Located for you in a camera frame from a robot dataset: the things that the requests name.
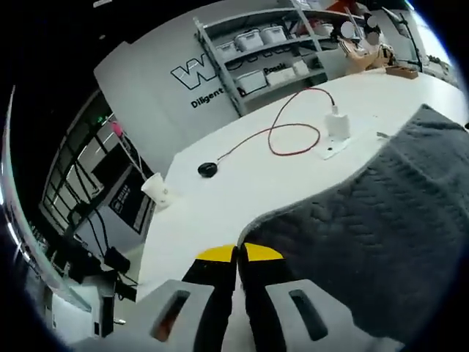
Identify red cable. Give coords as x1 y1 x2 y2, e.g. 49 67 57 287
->
216 87 336 162

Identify grey towel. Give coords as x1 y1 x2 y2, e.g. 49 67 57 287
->
237 103 469 345

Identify small black round object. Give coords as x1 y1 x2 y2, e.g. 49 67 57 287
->
197 161 218 177

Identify black sign board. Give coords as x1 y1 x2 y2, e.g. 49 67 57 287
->
108 183 155 235

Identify black equipment stand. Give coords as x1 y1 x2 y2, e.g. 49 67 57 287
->
65 208 136 290

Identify black monitor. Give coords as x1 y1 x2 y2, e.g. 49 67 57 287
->
91 161 135 191

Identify wooden tray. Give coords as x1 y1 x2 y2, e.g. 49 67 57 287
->
384 65 419 79

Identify white paper cup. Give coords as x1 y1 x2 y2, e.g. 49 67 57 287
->
141 173 173 212

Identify white flat base plate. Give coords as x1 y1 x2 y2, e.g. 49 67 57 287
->
314 137 358 161

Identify white charger block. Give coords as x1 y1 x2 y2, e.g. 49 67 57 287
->
325 106 352 141

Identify group of white storage boxes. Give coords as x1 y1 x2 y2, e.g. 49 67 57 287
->
215 23 323 95

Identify grey metal shelf rack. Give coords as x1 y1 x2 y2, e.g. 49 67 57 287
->
193 0 330 117

